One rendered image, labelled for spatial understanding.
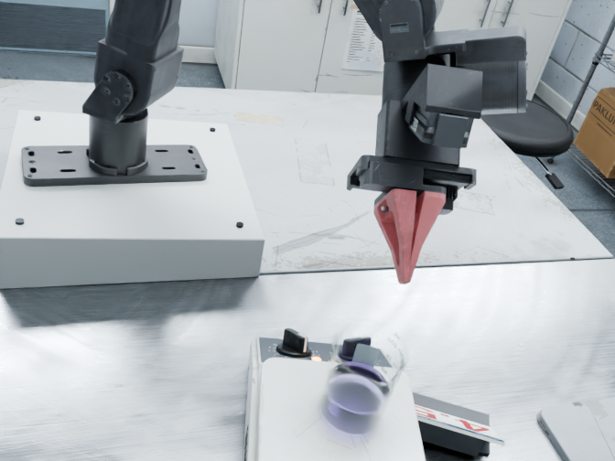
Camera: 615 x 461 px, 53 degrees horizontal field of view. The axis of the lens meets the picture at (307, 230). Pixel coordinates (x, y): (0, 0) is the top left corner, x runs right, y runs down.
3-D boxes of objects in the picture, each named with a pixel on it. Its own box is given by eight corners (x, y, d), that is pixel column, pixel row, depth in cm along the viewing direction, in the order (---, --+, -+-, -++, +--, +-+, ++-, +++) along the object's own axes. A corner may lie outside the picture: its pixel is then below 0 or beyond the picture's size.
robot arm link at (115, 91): (174, 53, 68) (127, 38, 69) (134, 77, 61) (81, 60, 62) (169, 105, 72) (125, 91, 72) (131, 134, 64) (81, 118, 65)
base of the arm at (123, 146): (216, 121, 70) (200, 93, 75) (19, 119, 61) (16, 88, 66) (208, 180, 74) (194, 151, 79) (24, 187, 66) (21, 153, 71)
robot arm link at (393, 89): (459, 135, 58) (461, 68, 60) (454, 110, 53) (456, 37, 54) (386, 139, 60) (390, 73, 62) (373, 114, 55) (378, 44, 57)
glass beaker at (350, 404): (305, 389, 48) (324, 314, 43) (370, 381, 50) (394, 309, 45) (327, 458, 43) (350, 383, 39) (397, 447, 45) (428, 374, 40)
